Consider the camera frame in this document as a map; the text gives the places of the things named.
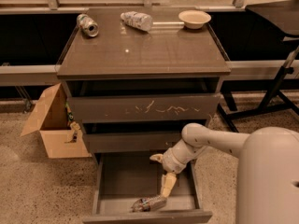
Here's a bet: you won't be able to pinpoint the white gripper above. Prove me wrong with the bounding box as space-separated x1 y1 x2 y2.
149 140 206 198

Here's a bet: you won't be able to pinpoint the clear plastic water bottle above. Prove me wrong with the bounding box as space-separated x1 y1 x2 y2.
131 195 167 212

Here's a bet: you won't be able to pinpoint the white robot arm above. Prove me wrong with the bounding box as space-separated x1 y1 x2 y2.
150 123 299 224

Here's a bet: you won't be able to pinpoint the grey bottom drawer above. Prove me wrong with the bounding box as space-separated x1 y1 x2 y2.
82 152 212 224

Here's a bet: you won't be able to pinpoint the grey drawer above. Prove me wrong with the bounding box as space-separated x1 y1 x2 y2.
82 152 212 224
81 120 208 154
66 78 221 124

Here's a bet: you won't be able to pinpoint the grey top drawer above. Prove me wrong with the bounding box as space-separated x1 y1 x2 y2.
66 78 221 124

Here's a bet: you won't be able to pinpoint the grey middle drawer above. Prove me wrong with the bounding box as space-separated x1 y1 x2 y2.
81 120 208 154

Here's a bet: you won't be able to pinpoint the grey drawer cabinet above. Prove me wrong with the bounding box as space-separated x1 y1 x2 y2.
56 6 232 166

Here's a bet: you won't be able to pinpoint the white labelled plastic bottle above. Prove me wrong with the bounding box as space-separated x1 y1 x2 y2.
121 11 153 32

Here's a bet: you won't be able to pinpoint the items inside cardboard box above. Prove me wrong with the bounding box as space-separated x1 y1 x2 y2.
64 102 80 143

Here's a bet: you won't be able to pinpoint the open cardboard box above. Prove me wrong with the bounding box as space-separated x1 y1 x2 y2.
21 84 90 159

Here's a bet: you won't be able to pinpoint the beige paper bowl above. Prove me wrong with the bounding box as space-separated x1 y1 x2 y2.
178 10 211 30

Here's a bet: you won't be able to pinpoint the crushed soda can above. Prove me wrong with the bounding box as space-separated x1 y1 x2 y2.
77 14 98 37

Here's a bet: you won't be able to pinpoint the black rolling stand table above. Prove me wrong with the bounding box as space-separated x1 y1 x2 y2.
218 0 299 133

